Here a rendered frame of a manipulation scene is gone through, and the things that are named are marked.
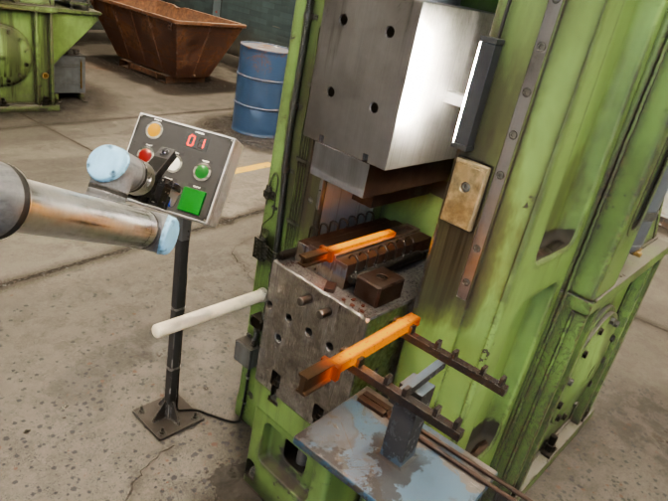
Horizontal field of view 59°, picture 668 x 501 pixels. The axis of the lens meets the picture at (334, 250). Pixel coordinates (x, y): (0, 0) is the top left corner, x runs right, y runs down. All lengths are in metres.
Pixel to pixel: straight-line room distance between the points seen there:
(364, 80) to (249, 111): 4.81
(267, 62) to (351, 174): 4.66
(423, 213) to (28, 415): 1.67
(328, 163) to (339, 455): 0.75
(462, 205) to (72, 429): 1.69
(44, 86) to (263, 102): 2.09
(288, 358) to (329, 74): 0.84
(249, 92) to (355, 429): 5.08
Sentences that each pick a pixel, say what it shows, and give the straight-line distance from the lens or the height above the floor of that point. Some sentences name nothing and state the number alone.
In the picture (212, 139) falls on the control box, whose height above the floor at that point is 1.18.
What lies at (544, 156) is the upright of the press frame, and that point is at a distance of 1.44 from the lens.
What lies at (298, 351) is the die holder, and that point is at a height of 0.68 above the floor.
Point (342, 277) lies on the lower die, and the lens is 1.65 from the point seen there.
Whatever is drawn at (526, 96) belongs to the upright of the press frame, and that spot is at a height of 1.53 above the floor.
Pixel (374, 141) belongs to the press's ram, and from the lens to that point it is 1.50.
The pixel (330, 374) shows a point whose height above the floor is 0.98.
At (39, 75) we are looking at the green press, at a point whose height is 0.34.
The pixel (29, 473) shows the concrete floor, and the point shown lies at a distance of 2.38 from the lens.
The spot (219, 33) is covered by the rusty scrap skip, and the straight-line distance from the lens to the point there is 8.19.
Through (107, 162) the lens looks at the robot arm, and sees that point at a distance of 1.44.
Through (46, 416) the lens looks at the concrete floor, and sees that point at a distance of 2.58.
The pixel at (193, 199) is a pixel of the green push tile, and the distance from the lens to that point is 1.85.
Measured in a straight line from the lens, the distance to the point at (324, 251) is 1.63.
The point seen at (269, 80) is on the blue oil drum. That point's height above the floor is 0.61.
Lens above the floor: 1.71
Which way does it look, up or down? 25 degrees down
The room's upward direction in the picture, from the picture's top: 11 degrees clockwise
